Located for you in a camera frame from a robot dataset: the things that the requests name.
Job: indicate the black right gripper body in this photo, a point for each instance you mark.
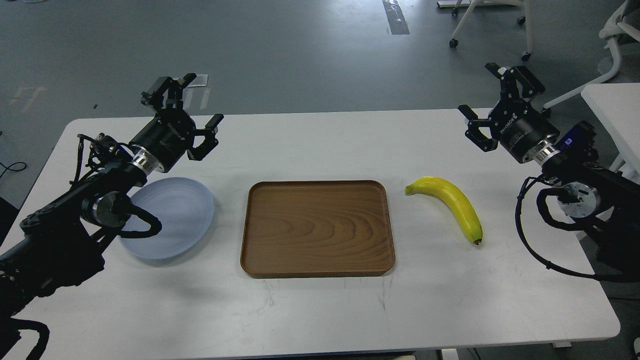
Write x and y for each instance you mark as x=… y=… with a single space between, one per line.
x=518 y=127

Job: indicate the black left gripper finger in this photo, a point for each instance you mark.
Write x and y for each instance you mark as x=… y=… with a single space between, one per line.
x=209 y=142
x=165 y=97

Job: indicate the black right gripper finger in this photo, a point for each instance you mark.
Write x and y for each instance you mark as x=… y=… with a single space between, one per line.
x=474 y=125
x=518 y=85

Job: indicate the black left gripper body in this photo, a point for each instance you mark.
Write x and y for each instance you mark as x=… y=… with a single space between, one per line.
x=167 y=137

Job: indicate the light blue plate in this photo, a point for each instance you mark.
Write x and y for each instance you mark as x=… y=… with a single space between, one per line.
x=185 y=208

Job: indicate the yellow banana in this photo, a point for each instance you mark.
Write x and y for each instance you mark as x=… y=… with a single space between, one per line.
x=456 y=201

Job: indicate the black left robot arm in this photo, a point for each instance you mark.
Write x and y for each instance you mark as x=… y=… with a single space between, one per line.
x=64 y=241

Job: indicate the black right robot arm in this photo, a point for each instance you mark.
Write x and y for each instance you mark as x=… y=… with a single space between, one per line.
x=581 y=195

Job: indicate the white side table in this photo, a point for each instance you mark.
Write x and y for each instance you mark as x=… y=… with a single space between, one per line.
x=617 y=106

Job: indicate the brown wooden tray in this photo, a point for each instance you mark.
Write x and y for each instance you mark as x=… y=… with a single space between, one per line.
x=310 y=229

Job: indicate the white rolling table frame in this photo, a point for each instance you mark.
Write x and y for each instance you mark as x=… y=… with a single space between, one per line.
x=473 y=22

